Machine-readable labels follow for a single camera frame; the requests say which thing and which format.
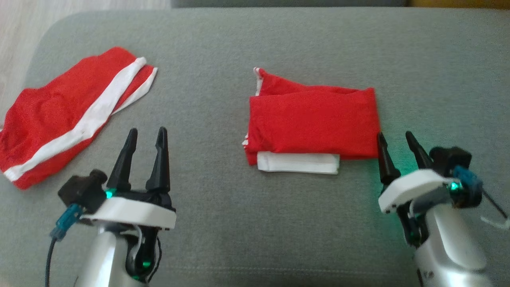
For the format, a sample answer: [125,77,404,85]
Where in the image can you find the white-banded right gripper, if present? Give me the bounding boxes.
[377,131,459,248]

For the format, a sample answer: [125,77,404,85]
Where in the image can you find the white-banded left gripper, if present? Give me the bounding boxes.
[82,127,177,282]

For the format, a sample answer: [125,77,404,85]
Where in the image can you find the red shirt with white sleeves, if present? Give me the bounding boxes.
[242,67,381,175]

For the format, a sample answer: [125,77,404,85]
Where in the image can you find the red shorts with white stripe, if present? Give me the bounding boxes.
[0,47,158,190]

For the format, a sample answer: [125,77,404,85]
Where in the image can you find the grey fabric sofa seat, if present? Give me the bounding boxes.
[0,7,510,287]

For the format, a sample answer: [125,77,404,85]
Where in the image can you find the yellow-brown background object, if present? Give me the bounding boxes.
[406,0,510,10]

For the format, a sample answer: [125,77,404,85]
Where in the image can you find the teal right cable plug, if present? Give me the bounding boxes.
[454,165,483,197]

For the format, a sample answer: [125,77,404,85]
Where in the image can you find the teal cable plug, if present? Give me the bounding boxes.
[454,165,483,197]
[50,204,83,242]

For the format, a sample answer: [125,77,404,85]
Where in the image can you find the teal left cable plug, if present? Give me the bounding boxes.
[50,204,83,242]

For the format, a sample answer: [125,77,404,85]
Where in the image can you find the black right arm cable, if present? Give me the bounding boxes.
[480,189,509,219]

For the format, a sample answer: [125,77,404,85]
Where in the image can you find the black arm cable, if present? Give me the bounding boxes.
[480,189,509,219]
[45,237,60,287]

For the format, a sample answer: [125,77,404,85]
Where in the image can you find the white right cable label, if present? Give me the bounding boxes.
[480,215,510,230]

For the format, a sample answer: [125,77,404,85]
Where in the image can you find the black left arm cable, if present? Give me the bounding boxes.
[45,237,60,287]

